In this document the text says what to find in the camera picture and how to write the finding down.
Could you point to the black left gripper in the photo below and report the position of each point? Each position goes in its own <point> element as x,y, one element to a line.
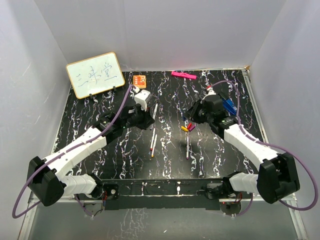
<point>147,119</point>

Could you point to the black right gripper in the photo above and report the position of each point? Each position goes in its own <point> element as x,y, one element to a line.
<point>191,114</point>

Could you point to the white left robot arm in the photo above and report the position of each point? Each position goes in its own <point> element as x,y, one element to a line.
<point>48,177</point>

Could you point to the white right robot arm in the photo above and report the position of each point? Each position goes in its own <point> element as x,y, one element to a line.
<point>277,175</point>

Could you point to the yellow pen cap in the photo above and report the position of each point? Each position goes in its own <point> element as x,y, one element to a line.
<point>184,129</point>

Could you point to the white pen red end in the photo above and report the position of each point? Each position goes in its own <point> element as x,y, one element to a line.
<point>152,139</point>

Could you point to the white pen purple end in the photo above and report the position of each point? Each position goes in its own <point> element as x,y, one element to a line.
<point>187,147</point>

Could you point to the white pen yellow end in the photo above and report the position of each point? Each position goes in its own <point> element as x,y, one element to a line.
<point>154,145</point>

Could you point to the blue black stapler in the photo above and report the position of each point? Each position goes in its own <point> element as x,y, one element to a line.
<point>228,104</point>

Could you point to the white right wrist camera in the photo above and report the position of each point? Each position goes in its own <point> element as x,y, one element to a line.
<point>210,92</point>

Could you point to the small whiteboard with yellow frame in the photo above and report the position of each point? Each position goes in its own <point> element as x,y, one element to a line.
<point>95,75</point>

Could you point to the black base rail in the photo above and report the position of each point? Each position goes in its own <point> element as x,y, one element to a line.
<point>193,193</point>

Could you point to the aluminium frame rail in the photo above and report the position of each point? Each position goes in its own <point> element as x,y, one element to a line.
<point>294,214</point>

